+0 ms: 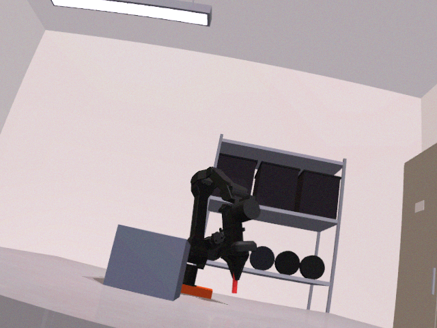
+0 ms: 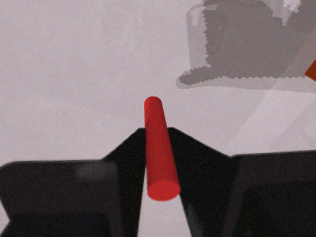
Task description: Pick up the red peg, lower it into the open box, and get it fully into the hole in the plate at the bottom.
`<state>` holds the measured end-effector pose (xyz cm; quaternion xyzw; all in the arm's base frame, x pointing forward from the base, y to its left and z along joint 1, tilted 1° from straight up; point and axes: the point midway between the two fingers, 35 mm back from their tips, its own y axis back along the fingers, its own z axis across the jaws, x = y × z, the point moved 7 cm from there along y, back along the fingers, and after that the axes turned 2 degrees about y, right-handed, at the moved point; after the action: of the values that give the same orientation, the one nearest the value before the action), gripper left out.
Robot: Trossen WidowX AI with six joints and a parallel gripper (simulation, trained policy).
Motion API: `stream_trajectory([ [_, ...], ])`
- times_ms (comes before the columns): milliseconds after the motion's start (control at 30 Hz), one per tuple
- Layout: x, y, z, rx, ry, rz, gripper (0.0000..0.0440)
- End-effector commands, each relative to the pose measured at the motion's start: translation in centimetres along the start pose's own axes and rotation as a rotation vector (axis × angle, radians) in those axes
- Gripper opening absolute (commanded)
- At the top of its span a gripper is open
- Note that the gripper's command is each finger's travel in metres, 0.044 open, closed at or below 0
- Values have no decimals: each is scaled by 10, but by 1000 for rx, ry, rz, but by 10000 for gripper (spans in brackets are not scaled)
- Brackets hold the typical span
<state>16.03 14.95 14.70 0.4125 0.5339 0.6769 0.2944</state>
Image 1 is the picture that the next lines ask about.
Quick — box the red peg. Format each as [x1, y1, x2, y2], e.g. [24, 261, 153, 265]
[231, 278, 238, 293]

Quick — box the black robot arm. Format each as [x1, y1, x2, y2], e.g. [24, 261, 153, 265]
[182, 167, 261, 286]

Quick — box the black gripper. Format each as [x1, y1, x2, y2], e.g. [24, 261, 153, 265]
[214, 223, 257, 280]

